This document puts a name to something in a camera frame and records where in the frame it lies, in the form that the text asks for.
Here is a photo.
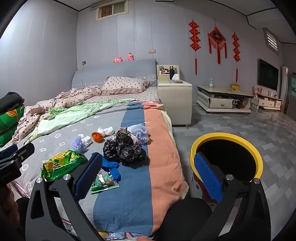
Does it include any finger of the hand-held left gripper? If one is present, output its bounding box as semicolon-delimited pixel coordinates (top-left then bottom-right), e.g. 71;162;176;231
0;142;35;164

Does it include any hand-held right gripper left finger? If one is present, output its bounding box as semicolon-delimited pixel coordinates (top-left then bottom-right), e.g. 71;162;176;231
25;152;104;241

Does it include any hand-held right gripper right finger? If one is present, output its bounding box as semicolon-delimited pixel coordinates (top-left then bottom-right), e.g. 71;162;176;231
194;152;272;241

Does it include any orange peel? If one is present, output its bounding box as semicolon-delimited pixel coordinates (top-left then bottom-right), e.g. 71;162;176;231
91;132;104;143

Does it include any yellow rimmed trash bin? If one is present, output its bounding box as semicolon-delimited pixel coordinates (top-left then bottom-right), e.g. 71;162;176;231
189;133;263;204

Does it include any small green wrapper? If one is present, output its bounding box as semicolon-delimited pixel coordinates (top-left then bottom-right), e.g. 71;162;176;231
91;174;119;192

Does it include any blue rubber glove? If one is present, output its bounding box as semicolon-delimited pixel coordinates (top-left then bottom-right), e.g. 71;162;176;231
91;159;121;181

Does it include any green yellow snack bag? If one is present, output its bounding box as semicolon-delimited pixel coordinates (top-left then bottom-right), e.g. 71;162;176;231
41;150;87;181

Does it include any green printed cloth pile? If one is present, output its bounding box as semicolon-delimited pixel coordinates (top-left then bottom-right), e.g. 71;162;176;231
0;105;26;147

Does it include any small purple mesh puff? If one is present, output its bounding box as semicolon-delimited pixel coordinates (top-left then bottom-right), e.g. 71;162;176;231
70;136;92;153

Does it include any crumpled black plastic bag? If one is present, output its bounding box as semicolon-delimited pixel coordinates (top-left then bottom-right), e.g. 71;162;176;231
103;130;147;166

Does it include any white tissue wad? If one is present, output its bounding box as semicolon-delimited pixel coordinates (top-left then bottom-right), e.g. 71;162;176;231
97;126;115;137

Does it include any black cloth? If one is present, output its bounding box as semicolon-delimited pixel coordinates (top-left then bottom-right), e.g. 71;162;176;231
0;92;25;113

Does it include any grey blue orange blanket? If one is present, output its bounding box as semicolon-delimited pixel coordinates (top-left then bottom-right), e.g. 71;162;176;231
0;101;189;239

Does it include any green patterned quilt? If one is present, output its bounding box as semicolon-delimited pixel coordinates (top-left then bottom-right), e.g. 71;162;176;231
25;98;137;142

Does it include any large purple mesh puff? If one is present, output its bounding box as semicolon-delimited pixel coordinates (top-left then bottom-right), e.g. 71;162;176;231
131;124;150;145

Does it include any pink dotted quilt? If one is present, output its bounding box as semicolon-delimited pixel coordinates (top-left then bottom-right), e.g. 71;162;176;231
11;85;102;144

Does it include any white TV stand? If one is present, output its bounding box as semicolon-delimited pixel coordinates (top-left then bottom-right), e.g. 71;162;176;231
197;85;254;114

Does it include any cream bedside cabinet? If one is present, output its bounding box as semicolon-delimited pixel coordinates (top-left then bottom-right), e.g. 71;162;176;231
157;64;193;127

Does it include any pink dotted pillow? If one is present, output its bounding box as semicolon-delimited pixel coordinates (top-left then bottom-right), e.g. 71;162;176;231
101;76;150;95

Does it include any white television stand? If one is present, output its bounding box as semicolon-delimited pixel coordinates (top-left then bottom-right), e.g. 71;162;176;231
251;91;283;110

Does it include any grey upholstered bed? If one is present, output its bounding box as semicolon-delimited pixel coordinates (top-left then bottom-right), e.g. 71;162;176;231
71;59;161;103

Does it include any flat screen television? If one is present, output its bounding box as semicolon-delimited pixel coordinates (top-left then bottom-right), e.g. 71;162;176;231
257;59;279;91

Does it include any white standing air conditioner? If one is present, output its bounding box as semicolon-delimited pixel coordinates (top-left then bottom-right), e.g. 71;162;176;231
281;66;289;98

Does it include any long red knot decoration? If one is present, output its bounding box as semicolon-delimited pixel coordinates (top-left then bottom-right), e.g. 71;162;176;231
232;32;241;82
188;20;201;75

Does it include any red diamond tassel decoration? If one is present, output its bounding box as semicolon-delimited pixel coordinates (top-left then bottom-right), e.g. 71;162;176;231
208;27;227;65

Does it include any louvred side window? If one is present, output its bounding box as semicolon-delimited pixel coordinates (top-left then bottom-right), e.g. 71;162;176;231
263;28;280;55

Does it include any high wall window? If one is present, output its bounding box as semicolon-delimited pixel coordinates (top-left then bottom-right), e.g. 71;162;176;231
95;0;129;22

